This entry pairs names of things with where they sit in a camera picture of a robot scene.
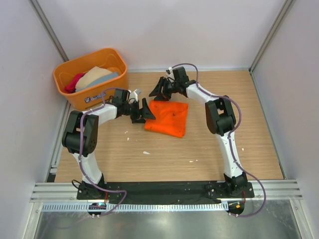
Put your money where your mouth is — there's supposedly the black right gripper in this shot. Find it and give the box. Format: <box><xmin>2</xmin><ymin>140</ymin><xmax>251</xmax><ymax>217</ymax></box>
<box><xmin>149</xmin><ymin>77</ymin><xmax>179</xmax><ymax>102</ymax></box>

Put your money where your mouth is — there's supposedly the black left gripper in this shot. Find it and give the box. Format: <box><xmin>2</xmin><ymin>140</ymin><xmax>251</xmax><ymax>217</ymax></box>
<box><xmin>122</xmin><ymin>98</ymin><xmax>156</xmax><ymax>123</ymax></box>

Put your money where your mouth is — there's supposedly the blue grey folded shirt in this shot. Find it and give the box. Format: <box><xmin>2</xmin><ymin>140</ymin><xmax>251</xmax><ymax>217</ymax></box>
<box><xmin>75</xmin><ymin>72</ymin><xmax>119</xmax><ymax>92</ymax></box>

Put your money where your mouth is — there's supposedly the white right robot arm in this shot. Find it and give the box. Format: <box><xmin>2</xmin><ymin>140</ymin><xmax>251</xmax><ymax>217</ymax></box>
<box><xmin>149</xmin><ymin>66</ymin><xmax>248</xmax><ymax>197</ymax></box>

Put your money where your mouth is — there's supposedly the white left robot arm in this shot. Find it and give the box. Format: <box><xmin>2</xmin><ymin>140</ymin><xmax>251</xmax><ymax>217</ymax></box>
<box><xmin>62</xmin><ymin>88</ymin><xmax>156</xmax><ymax>199</ymax></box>

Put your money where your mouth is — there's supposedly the orange t shirt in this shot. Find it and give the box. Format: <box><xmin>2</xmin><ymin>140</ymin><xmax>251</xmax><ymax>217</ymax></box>
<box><xmin>144</xmin><ymin>100</ymin><xmax>188</xmax><ymax>138</ymax></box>

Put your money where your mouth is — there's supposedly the red crumpled shirt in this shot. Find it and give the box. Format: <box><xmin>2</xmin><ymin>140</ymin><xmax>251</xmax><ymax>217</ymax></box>
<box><xmin>64</xmin><ymin>73</ymin><xmax>85</xmax><ymax>94</ymax></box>

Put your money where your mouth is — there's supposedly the orange plastic bin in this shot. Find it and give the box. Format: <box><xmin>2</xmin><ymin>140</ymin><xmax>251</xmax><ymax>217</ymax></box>
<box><xmin>53</xmin><ymin>48</ymin><xmax>129</xmax><ymax>111</ymax></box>

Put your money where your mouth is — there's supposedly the aluminium frame rail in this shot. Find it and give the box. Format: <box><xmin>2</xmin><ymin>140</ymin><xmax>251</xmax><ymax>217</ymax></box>
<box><xmin>30</xmin><ymin>180</ymin><xmax>302</xmax><ymax>205</ymax></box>

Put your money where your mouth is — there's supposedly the white slotted cable duct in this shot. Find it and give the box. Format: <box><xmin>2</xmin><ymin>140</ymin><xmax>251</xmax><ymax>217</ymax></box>
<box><xmin>41</xmin><ymin>202</ymin><xmax>228</xmax><ymax>213</ymax></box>

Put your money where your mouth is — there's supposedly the beige folded shirt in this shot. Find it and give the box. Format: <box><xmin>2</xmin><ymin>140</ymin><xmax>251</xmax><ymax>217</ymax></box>
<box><xmin>80</xmin><ymin>66</ymin><xmax>112</xmax><ymax>81</ymax></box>

